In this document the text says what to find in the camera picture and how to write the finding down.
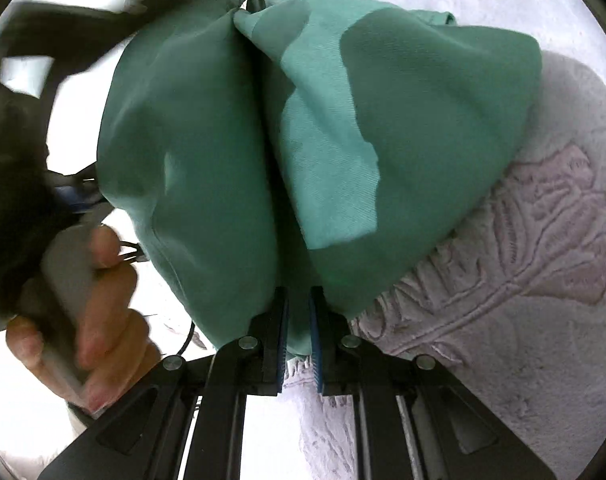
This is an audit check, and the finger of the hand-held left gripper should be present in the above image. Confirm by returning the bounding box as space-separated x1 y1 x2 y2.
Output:
0 0 146 92

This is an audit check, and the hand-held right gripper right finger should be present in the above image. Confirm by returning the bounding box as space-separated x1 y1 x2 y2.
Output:
309 286 558 480

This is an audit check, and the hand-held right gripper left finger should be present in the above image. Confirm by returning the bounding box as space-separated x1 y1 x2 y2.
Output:
37 286 290 480

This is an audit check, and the green garment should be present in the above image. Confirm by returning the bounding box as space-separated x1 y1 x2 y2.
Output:
97 0 542 359

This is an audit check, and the person's left hand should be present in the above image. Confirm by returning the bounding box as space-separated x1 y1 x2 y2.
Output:
5 224 162 411

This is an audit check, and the pale embossed blanket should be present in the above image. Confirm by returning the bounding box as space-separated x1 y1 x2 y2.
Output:
0 0 606 480

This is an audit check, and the black cable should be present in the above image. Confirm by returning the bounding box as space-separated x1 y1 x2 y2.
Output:
116 240 200 359

